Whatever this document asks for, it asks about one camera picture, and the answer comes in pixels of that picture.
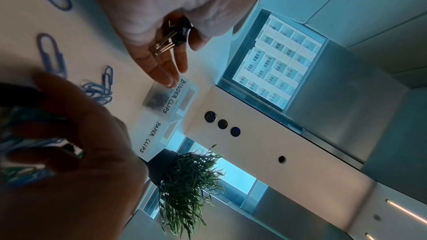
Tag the person's left hand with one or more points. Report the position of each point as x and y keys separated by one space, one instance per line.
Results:
x=100 y=194

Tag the blue paper clips bunch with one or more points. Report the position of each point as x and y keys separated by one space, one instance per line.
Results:
x=23 y=133

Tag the black plant pot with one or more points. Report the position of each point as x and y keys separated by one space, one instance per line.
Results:
x=160 y=165

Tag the clear labelled paper clip box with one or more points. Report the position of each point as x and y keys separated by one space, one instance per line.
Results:
x=156 y=133

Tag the green potted plant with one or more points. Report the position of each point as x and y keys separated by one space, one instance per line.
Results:
x=190 y=181

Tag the clear labelled binder clip box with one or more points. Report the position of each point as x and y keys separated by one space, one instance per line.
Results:
x=180 y=96

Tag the pile of small blue clips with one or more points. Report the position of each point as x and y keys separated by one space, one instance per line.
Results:
x=100 y=88

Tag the black binder clips in box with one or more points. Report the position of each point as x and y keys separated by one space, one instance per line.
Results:
x=156 y=101

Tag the window with building view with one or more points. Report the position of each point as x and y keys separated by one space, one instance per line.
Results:
x=273 y=62

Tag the linear ceiling light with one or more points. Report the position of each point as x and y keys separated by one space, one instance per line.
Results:
x=371 y=236
x=407 y=211

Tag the round wall sensor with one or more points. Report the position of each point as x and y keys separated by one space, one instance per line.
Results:
x=222 y=124
x=210 y=116
x=235 y=131

